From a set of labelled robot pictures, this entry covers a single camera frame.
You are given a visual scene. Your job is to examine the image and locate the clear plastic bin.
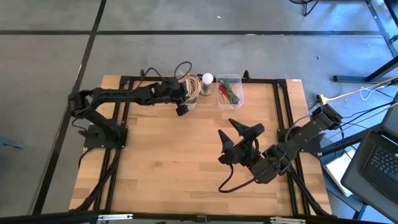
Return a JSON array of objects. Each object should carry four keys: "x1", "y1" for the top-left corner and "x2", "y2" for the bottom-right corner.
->
[{"x1": 216, "y1": 73, "x2": 244, "y2": 111}]

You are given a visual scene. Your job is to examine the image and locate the white light bulb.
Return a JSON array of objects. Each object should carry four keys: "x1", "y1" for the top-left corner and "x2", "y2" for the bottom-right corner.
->
[{"x1": 201, "y1": 72, "x2": 215, "y2": 85}]

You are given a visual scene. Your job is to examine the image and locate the silver beam bracket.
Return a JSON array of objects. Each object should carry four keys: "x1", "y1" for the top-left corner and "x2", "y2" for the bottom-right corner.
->
[
  {"x1": 98, "y1": 213, "x2": 134, "y2": 222},
  {"x1": 269, "y1": 217, "x2": 307, "y2": 224}
]

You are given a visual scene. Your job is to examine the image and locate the black aluminium table frame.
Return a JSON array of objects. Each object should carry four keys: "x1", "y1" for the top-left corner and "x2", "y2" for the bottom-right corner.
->
[{"x1": 70, "y1": 70, "x2": 333, "y2": 218}]

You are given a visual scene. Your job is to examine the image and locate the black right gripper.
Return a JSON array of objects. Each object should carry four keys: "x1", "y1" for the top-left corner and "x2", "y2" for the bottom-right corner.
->
[{"x1": 217, "y1": 118, "x2": 266, "y2": 167}]

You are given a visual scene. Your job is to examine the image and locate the black desk leg beam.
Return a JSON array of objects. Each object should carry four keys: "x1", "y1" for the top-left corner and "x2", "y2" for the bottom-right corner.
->
[{"x1": 333, "y1": 55, "x2": 398, "y2": 83}]

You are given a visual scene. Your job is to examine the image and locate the white opaque plastic bin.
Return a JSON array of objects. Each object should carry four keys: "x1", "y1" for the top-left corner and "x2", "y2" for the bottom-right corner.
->
[{"x1": 170, "y1": 73, "x2": 199, "y2": 110}]

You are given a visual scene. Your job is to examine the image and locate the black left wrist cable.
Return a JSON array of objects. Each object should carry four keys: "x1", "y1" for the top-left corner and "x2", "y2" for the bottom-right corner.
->
[{"x1": 140, "y1": 67, "x2": 167, "y2": 82}]

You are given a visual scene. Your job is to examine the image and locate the red USB cable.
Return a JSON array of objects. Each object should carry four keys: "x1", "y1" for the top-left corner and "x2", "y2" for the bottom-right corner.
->
[{"x1": 218, "y1": 83, "x2": 230, "y2": 102}]

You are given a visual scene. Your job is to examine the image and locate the white book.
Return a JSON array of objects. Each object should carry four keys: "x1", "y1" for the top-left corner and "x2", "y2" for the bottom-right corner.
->
[{"x1": 322, "y1": 148, "x2": 357, "y2": 198}]

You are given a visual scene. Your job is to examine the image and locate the black laptop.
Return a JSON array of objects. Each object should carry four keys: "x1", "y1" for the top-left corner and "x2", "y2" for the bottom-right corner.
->
[{"x1": 340, "y1": 129, "x2": 398, "y2": 223}]

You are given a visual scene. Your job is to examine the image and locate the dark laptop lid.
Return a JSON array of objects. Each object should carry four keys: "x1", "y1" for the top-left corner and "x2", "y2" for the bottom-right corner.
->
[{"x1": 381, "y1": 93, "x2": 398, "y2": 141}]

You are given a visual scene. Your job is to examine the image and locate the yellow power cord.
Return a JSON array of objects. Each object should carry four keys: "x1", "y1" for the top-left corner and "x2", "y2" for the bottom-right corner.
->
[{"x1": 316, "y1": 76, "x2": 398, "y2": 106}]

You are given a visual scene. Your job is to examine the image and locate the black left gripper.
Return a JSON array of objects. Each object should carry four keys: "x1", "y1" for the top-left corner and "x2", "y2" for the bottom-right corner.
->
[{"x1": 158, "y1": 77, "x2": 190, "y2": 117}]

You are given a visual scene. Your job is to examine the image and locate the green USB cable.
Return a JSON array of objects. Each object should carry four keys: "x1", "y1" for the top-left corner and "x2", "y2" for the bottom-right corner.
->
[{"x1": 219, "y1": 78, "x2": 241, "y2": 106}]

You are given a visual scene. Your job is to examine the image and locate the black stand frame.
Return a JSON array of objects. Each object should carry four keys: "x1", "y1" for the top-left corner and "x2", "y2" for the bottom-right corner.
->
[{"x1": 365, "y1": 0, "x2": 398, "y2": 58}]

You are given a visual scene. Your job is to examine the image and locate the black rig beam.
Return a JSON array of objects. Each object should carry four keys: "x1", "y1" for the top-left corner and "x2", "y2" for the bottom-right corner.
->
[{"x1": 0, "y1": 210, "x2": 398, "y2": 224}]

